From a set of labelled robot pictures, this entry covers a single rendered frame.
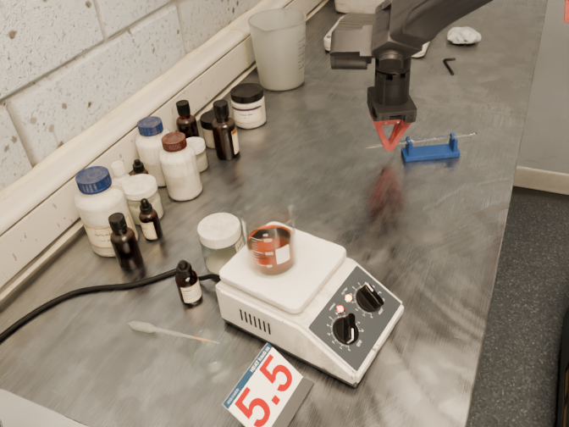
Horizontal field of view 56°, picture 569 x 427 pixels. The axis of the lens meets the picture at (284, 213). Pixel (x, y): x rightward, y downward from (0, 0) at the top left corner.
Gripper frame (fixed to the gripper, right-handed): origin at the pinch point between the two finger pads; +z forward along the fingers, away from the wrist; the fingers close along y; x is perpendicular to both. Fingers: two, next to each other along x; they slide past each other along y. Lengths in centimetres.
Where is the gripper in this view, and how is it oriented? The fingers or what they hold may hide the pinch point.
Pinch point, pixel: (389, 145)
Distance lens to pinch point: 98.9
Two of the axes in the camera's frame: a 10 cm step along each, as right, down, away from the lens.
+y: 0.5, 6.1, -7.9
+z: 0.8, 7.8, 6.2
